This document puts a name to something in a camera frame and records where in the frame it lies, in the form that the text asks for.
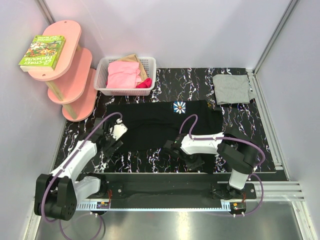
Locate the beige garment in basket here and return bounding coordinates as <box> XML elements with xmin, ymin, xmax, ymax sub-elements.
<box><xmin>117</xmin><ymin>54</ymin><xmax>148</xmax><ymax>82</ymax></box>

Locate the white plastic laundry basket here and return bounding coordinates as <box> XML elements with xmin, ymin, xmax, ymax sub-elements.
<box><xmin>93</xmin><ymin>56</ymin><xmax>156</xmax><ymax>96</ymax></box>

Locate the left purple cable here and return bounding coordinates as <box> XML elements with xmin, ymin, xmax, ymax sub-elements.
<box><xmin>41</xmin><ymin>112</ymin><xmax>123</xmax><ymax>239</ymax></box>

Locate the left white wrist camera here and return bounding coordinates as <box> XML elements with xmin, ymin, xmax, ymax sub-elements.
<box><xmin>109</xmin><ymin>119</ymin><xmax>128</xmax><ymax>141</ymax></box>

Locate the pink tiered wooden shelf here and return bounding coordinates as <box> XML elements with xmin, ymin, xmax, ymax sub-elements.
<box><xmin>29</xmin><ymin>20</ymin><xmax>97</xmax><ymax>122</ymax></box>

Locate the black daisy print t-shirt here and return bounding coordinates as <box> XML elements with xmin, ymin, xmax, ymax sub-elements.
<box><xmin>104</xmin><ymin>100</ymin><xmax>224</xmax><ymax>173</ymax></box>

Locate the folded grey t-shirt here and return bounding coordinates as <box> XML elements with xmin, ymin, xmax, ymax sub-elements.
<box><xmin>212</xmin><ymin>74</ymin><xmax>256</xmax><ymax>105</ymax></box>

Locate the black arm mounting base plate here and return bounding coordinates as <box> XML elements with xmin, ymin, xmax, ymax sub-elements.
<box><xmin>86</xmin><ymin>173</ymin><xmax>257</xmax><ymax>212</ymax></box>

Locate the green storey treehouse book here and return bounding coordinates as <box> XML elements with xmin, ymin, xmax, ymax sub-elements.
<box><xmin>18</xmin><ymin>35</ymin><xmax>66</xmax><ymax>72</ymax></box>

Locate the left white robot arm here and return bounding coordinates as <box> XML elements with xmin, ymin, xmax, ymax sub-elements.
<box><xmin>33</xmin><ymin>118</ymin><xmax>128</xmax><ymax>222</ymax></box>

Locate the magenta garment in basket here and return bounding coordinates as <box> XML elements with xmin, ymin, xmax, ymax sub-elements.
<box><xmin>136</xmin><ymin>77</ymin><xmax>153</xmax><ymax>89</ymax></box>

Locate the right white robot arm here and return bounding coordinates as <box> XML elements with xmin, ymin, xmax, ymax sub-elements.
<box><xmin>162</xmin><ymin>132</ymin><xmax>266</xmax><ymax>200</ymax></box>

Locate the pink t-shirt in basket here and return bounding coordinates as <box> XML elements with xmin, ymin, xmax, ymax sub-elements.
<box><xmin>106</xmin><ymin>61</ymin><xmax>141</xmax><ymax>89</ymax></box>

